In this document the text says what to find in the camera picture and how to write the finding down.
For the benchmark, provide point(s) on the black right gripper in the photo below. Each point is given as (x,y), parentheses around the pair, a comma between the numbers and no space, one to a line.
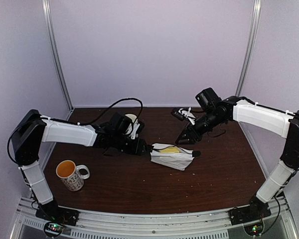
(191,133)

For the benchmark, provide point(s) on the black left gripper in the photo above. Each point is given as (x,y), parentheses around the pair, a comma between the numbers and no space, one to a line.
(138,149)

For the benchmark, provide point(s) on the yellow sponge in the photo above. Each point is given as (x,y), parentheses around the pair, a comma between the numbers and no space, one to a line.
(170,149)

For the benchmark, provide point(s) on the white paper bag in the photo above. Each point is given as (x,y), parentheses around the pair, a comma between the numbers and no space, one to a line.
(178,161)

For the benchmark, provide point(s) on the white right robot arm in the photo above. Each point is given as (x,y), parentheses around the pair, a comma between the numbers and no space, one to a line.
(273,135)

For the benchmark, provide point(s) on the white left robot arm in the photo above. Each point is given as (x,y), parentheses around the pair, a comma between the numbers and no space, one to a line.
(120,132)

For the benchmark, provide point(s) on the cream ceramic mug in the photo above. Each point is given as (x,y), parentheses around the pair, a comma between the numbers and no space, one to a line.
(134,120)

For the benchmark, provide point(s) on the patterned mug orange inside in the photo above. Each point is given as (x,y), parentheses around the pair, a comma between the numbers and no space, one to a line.
(72,175)

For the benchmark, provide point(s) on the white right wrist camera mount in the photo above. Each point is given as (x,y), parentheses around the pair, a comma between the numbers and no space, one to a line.
(184,114)

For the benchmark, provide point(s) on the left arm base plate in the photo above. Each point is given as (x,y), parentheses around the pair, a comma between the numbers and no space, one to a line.
(58,215)

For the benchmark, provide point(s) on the aluminium front rail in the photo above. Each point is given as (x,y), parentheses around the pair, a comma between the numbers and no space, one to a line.
(202,225)

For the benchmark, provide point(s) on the right aluminium corner post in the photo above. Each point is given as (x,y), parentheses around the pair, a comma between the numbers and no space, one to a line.
(254,26)

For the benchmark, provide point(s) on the aluminium corner post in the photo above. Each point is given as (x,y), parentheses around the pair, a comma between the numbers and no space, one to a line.
(254,26)
(55,53)

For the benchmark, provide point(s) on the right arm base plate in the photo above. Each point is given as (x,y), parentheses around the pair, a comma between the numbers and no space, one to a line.
(247,214)

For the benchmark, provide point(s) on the left aluminium corner post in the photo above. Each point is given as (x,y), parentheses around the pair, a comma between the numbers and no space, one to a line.
(55,53)

